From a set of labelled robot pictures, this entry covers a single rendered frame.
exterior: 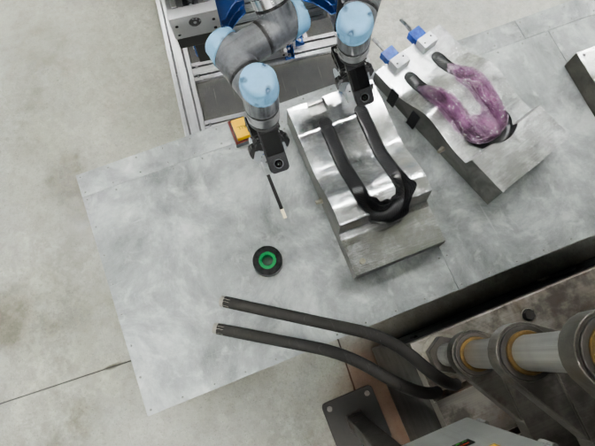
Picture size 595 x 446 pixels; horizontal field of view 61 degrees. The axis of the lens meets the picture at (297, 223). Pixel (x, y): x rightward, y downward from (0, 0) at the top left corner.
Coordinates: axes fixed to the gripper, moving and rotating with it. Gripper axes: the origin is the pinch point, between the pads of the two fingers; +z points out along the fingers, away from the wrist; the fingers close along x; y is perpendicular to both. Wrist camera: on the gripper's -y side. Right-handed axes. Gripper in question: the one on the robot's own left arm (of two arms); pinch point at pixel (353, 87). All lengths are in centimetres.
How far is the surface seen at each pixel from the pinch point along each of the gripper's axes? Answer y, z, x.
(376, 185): -27.7, -3.8, 5.0
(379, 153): -19.1, 3.1, 0.0
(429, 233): -44.4, 2.3, -3.9
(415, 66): 2.1, 12.0, -21.0
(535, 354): -66, -55, 0
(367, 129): -11.5, 4.4, 0.2
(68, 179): 37, 84, 120
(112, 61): 88, 96, 86
